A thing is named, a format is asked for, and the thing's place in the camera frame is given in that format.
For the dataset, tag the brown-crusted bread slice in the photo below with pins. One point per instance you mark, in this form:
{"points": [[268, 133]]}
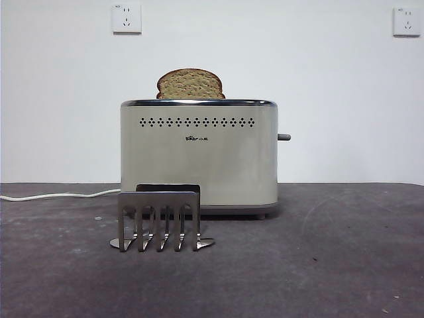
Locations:
{"points": [[190, 84]]}

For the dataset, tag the cream two-slot toaster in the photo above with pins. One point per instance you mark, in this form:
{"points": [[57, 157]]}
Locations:
{"points": [[232, 165]]}

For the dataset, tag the steel toast rack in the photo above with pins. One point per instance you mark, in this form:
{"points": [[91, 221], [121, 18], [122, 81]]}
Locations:
{"points": [[155, 198]]}

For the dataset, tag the grey toaster lever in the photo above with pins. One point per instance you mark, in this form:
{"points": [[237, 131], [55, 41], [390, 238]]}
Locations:
{"points": [[285, 136]]}

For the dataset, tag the white wall socket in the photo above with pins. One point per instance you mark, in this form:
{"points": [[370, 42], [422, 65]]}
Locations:
{"points": [[407, 22], [126, 19]]}

